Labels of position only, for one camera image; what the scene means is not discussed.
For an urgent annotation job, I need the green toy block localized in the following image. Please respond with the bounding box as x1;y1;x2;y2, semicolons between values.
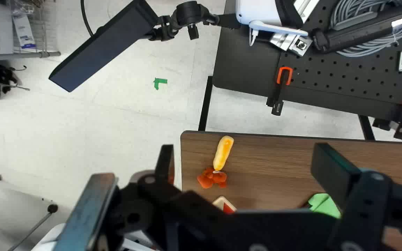
307;192;341;219

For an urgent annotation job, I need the red and white block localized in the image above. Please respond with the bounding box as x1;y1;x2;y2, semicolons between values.
214;197;236;213

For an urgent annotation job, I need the black flat panel on arm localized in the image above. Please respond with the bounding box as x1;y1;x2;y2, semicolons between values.
49;0;158;92

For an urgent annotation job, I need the white wire rack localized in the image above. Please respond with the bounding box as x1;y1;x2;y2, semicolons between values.
0;0;60;60

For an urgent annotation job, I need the orange black clamp left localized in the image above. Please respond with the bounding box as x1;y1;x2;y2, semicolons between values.
267;65;293;116

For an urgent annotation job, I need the yellow bread roll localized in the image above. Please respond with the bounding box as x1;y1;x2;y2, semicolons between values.
212;135;235;171

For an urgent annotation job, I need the black table leg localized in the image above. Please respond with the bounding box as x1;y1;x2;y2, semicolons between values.
198;75;214;131

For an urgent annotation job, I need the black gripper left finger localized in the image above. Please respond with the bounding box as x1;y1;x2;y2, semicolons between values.
155;145;175;190

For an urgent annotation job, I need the green tape floor marker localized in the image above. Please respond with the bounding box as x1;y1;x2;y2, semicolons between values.
154;78;168;91

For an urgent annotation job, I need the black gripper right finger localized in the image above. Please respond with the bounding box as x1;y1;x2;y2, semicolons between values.
311;144;362;206

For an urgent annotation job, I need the grey coiled cable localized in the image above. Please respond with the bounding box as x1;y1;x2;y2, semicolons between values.
328;0;402;59

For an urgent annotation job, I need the white device on pegboard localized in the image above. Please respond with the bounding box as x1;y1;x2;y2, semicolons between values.
236;0;307;46

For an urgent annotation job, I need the black pegboard table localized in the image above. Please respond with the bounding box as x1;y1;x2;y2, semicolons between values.
212;0;402;128

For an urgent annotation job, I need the orange toy carrots bunch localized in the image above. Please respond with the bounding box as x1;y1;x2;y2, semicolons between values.
197;167;228;188

